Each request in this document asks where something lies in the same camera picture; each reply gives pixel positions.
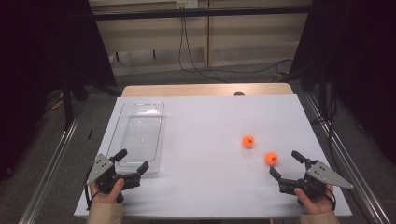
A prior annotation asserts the person's left hand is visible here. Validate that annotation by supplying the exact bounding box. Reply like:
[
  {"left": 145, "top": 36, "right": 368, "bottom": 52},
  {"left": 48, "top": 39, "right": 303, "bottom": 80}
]
[{"left": 89, "top": 177, "right": 125, "bottom": 205}]

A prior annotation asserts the black metal stand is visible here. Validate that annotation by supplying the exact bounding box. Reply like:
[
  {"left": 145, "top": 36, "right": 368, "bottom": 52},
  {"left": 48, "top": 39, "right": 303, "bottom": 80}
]
[{"left": 60, "top": 74, "right": 92, "bottom": 132}]

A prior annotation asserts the person's right hand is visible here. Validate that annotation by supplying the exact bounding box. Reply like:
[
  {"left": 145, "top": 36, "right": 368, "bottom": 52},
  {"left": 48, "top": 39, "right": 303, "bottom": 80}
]
[{"left": 293, "top": 183, "right": 335, "bottom": 216}]

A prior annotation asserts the yellow floor cable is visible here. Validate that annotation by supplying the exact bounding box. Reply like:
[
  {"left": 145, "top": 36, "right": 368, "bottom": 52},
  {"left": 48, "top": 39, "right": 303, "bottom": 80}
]
[{"left": 46, "top": 92, "right": 64, "bottom": 111}]

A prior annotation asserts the black curtain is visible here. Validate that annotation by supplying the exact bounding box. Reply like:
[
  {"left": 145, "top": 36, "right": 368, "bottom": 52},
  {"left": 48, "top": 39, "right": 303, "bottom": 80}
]
[
  {"left": 0, "top": 0, "right": 118, "bottom": 181},
  {"left": 288, "top": 0, "right": 396, "bottom": 166}
]

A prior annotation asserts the orange ball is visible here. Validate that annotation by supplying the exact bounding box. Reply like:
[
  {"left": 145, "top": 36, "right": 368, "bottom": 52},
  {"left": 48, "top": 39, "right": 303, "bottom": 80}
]
[
  {"left": 264, "top": 151, "right": 279, "bottom": 166},
  {"left": 241, "top": 133, "right": 256, "bottom": 149}
]

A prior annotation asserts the black wall cable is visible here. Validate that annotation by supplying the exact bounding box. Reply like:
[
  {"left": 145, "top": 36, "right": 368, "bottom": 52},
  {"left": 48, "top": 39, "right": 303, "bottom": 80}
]
[
  {"left": 182, "top": 17, "right": 231, "bottom": 84},
  {"left": 177, "top": 17, "right": 294, "bottom": 76}
]

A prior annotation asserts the right hand-held gripper black cable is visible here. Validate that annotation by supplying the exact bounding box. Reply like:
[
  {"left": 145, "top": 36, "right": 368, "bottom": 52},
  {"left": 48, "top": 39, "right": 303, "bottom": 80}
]
[{"left": 323, "top": 183, "right": 337, "bottom": 213}]

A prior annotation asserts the black horizontal metal bar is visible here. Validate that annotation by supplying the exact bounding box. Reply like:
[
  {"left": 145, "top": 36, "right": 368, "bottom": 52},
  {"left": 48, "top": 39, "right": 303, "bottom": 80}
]
[{"left": 92, "top": 5, "right": 312, "bottom": 21}]

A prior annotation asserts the light wooden table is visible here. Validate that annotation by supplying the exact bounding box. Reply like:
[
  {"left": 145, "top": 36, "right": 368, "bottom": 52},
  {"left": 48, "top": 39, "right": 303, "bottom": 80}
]
[{"left": 120, "top": 82, "right": 294, "bottom": 97}]

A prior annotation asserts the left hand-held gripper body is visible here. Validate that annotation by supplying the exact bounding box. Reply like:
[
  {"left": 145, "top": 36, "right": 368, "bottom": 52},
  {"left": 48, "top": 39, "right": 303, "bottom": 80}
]
[{"left": 85, "top": 153, "right": 142, "bottom": 204}]

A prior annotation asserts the white table cover sheet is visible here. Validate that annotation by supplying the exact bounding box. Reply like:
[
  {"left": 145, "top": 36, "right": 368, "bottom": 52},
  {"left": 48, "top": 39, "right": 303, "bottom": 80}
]
[{"left": 74, "top": 94, "right": 353, "bottom": 218}]

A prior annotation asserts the aluminium floor rail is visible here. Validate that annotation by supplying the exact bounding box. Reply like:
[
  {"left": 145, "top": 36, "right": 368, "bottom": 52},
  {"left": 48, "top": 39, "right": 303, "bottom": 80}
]
[
  {"left": 304, "top": 92, "right": 391, "bottom": 224},
  {"left": 18, "top": 115, "right": 80, "bottom": 224}
]

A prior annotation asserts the clear plastic container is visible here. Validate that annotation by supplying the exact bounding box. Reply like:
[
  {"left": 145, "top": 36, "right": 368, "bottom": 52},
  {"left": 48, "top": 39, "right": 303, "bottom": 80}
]
[{"left": 106, "top": 101, "right": 167, "bottom": 175}]

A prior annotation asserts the white wall socket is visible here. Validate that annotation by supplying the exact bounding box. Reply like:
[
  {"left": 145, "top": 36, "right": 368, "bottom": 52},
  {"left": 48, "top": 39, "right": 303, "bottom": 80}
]
[{"left": 176, "top": 0, "right": 199, "bottom": 9}]

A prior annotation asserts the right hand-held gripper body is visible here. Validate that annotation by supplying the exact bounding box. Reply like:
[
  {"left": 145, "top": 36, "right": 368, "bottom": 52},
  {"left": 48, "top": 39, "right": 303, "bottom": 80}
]
[{"left": 277, "top": 158, "right": 355, "bottom": 206}]

